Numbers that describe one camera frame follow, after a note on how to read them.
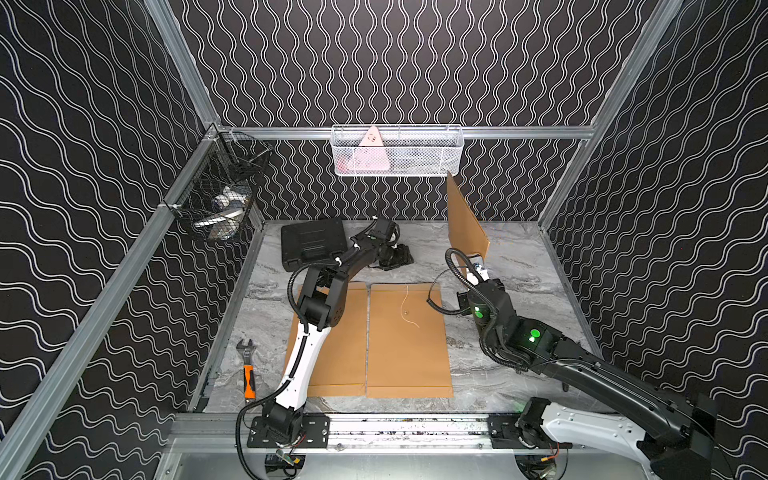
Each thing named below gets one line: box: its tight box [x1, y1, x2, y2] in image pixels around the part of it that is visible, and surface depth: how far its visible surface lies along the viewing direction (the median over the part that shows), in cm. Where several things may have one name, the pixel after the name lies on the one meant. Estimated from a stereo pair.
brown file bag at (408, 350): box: [367, 283, 453, 399], surface depth 90 cm
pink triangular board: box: [346, 125, 390, 171], surface depth 92 cm
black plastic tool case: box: [281, 218, 347, 272], surface depth 109 cm
